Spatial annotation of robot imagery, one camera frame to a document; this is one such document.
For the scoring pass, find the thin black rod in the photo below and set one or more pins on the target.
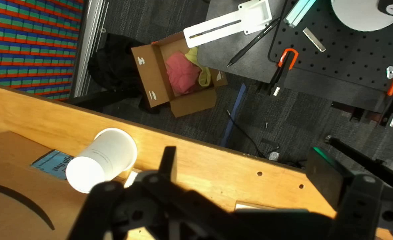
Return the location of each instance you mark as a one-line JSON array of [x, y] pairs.
[[254, 43]]

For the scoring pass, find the white slotted bracket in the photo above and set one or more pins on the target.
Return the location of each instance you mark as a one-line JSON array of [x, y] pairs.
[[223, 27]]

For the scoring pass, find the pink cloth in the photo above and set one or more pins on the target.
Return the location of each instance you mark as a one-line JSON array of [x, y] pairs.
[[182, 74]]

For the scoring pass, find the small metal ruler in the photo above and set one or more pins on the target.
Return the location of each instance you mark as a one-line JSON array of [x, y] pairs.
[[314, 41]]

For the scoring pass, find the open cardboard box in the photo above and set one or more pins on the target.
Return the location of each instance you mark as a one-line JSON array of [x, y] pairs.
[[154, 82]]

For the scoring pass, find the yellow-green soft item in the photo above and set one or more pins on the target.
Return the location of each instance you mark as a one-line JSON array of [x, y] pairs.
[[204, 78]]

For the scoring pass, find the black perforated board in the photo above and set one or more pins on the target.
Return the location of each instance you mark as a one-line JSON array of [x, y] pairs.
[[351, 58]]

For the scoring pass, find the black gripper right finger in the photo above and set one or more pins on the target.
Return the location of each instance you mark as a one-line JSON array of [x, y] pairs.
[[370, 209]]

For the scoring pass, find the white round disc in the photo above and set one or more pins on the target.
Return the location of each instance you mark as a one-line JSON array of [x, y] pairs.
[[358, 14]]

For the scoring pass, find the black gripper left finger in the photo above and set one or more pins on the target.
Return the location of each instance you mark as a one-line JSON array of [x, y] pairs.
[[134, 214]]

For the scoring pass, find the colourful woven wall panel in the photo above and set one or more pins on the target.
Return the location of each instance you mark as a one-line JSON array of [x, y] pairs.
[[27, 45]]

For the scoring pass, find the black bag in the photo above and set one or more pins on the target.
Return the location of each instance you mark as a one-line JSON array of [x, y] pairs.
[[114, 67]]

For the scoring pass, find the large cardboard box black smile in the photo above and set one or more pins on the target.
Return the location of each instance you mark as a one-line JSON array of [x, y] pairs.
[[10, 174]]

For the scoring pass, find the white paper cup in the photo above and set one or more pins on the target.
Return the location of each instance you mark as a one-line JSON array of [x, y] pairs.
[[104, 155]]

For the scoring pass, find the white aluminium frame post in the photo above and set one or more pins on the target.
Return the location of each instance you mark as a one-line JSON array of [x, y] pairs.
[[90, 45]]

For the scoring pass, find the teal aluminium bar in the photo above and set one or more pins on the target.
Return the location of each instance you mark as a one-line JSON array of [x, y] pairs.
[[300, 11]]

